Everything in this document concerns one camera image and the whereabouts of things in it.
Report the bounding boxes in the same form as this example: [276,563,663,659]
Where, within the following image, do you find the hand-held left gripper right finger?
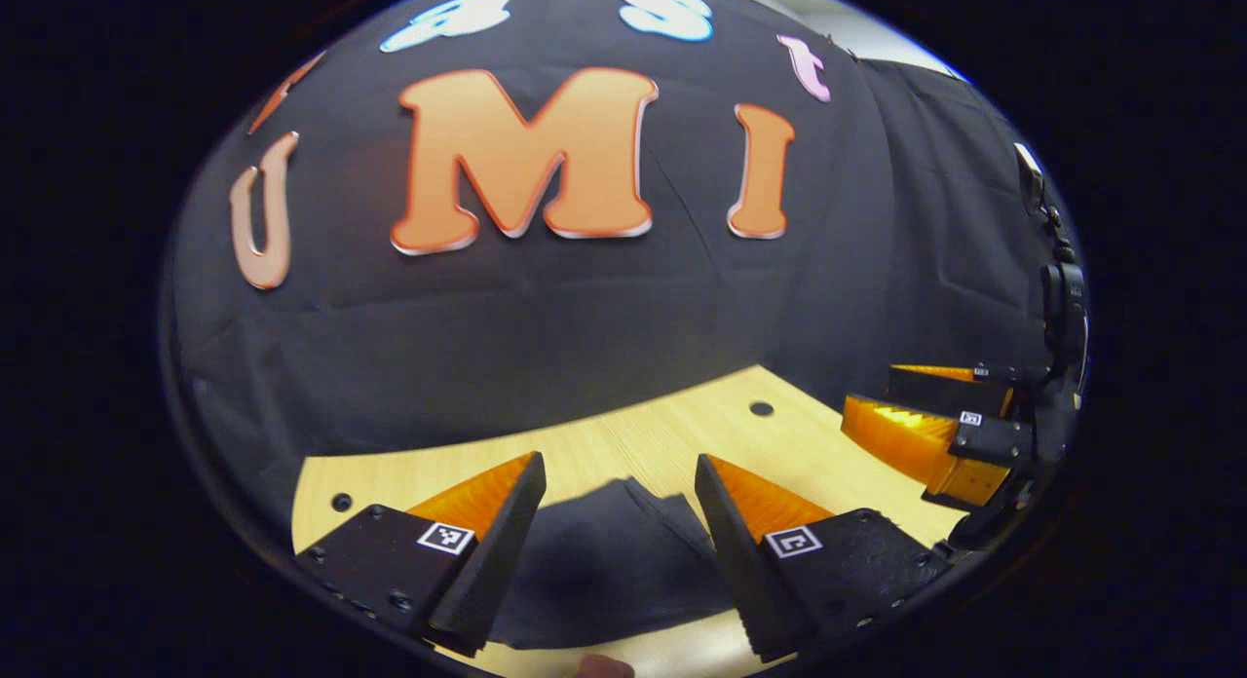
[693,453,953,664]

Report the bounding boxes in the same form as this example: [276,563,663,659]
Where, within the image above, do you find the black backdrop cloth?
[161,0,1073,562]

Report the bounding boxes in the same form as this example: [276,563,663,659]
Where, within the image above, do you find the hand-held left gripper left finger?
[293,450,548,659]

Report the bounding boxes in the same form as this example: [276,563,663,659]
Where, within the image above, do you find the black jeans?
[487,476,743,652]

